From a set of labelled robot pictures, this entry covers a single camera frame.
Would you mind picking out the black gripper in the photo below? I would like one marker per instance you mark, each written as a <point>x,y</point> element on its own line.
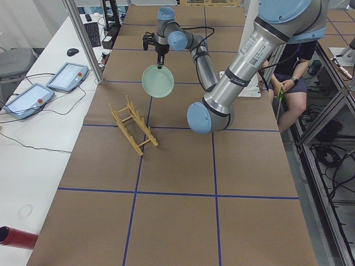
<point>161,50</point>

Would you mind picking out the light green plate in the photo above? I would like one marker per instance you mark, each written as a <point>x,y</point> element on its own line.
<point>157,81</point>

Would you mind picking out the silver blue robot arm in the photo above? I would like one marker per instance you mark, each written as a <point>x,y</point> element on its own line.
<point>276,23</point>

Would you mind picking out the wooden dish rack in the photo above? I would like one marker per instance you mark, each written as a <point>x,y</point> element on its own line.
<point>133,126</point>

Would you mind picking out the black keyboard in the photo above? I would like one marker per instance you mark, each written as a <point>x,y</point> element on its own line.
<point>92,30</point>

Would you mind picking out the black computer mouse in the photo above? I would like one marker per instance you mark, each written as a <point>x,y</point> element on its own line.
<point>72,51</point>

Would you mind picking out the far teach pendant tablet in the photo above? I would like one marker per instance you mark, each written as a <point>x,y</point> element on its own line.
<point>68,77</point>

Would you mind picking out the teach pendant tablet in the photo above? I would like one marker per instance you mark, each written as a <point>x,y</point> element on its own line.
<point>68,77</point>
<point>29,101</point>

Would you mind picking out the seated person in black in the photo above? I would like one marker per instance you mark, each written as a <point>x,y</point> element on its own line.
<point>288,77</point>

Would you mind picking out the near teach pendant tablet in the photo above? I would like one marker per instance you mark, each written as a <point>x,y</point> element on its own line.
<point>29,101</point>

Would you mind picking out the grey office chair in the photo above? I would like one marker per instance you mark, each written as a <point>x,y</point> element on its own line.
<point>16,62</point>

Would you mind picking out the red cylinder tube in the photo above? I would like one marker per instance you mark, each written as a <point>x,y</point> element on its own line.
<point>17,238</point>

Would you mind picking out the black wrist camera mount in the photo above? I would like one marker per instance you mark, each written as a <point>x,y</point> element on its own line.
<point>148,39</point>

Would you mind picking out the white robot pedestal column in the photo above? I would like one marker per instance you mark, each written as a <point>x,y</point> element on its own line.
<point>240,79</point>

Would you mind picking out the aluminium frame post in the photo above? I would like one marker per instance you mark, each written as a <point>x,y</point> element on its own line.
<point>74,16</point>

